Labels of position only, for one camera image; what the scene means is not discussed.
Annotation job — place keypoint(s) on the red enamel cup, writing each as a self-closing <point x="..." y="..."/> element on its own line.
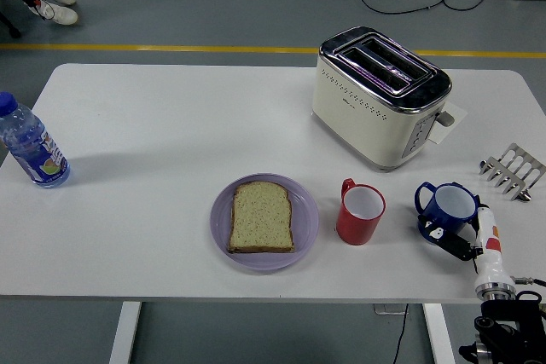
<point x="354" y="227"/>

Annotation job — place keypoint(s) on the blue-capped water bottle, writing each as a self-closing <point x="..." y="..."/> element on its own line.
<point x="36" y="151"/>

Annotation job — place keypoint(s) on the metal toast rack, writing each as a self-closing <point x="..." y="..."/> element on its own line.
<point x="512" y="168"/>

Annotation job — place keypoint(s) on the slice of bread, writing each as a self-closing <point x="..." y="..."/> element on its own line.
<point x="261" y="219"/>

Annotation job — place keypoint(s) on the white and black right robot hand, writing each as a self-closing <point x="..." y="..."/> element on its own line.
<point x="490" y="261"/>

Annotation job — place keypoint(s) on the white table leg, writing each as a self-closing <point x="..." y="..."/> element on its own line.
<point x="126" y="334"/>
<point x="439" y="334"/>

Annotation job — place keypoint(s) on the blue enamel cup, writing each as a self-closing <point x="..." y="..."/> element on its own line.
<point x="454" y="203"/>

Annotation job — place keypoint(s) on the grey under-table box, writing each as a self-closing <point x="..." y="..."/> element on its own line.
<point x="386" y="308"/>

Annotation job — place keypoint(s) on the cream and chrome toaster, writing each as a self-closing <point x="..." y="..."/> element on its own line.
<point x="362" y="125"/>

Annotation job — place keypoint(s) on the purple plate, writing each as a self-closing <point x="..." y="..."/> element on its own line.
<point x="264" y="262"/>

